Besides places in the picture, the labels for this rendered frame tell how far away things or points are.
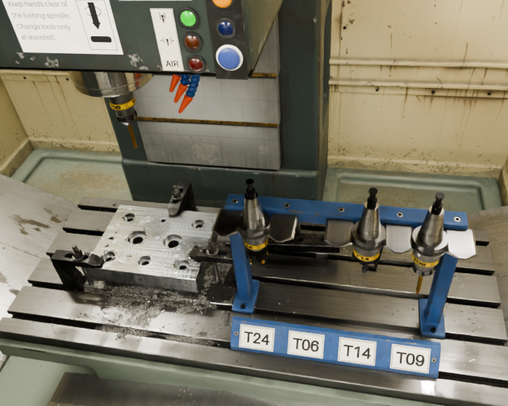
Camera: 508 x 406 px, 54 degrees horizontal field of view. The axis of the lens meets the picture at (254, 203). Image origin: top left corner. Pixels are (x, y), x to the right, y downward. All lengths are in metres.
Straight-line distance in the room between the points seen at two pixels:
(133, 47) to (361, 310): 0.81
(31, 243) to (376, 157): 1.32
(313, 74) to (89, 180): 1.19
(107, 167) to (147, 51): 1.62
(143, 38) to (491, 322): 0.97
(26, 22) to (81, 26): 0.08
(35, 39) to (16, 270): 1.18
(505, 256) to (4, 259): 1.57
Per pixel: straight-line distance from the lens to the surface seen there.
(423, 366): 1.16
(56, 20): 0.77
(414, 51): 1.81
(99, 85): 0.96
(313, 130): 1.55
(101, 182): 2.25
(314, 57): 1.43
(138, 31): 0.72
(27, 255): 1.90
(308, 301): 1.26
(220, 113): 1.53
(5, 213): 2.01
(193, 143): 1.63
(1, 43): 0.84
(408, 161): 2.06
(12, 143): 2.44
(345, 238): 0.96
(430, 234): 0.95
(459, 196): 2.08
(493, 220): 1.68
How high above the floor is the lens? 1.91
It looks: 42 degrees down
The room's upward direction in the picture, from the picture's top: 6 degrees counter-clockwise
